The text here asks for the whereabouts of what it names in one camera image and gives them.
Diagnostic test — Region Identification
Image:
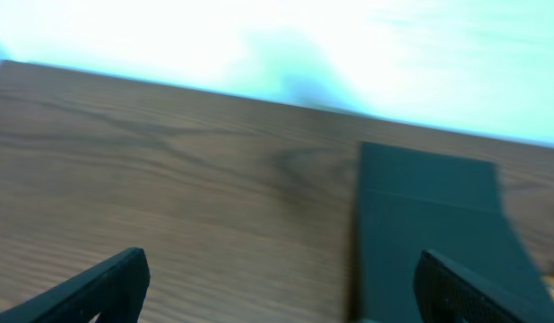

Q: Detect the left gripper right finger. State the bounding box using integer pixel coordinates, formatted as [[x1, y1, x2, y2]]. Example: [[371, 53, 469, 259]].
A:
[[413, 250, 554, 323]]

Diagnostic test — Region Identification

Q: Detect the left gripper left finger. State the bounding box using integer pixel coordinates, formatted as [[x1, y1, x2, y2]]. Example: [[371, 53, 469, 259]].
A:
[[0, 248, 151, 323]]

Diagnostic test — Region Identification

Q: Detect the dark green box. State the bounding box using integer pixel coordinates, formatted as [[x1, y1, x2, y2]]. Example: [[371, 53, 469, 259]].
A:
[[355, 143, 554, 323]]

